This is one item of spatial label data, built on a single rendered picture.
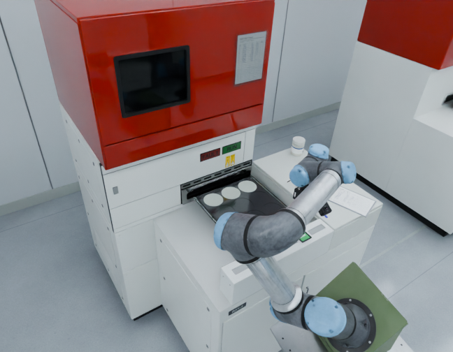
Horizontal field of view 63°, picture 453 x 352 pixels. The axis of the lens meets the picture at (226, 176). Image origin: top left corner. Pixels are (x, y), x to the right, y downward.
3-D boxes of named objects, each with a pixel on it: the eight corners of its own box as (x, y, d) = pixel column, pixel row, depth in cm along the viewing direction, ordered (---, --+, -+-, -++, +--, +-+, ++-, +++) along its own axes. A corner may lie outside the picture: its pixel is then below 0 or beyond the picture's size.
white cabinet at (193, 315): (162, 312, 237) (152, 219, 188) (278, 252, 281) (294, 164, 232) (215, 404, 195) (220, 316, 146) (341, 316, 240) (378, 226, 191)
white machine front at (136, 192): (112, 230, 180) (98, 163, 156) (247, 179, 217) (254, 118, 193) (114, 234, 178) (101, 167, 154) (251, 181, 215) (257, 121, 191)
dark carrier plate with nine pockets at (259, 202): (196, 197, 191) (196, 196, 190) (249, 177, 207) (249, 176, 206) (233, 239, 168) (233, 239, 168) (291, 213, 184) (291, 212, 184)
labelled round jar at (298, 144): (287, 151, 216) (290, 137, 210) (296, 148, 219) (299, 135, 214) (296, 158, 211) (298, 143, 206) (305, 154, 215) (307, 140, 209)
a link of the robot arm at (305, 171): (312, 169, 124) (326, 155, 131) (284, 168, 131) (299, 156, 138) (317, 189, 126) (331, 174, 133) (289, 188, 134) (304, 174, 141)
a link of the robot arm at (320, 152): (304, 148, 136) (314, 139, 141) (299, 172, 142) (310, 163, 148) (324, 156, 132) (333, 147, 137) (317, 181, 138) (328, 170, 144)
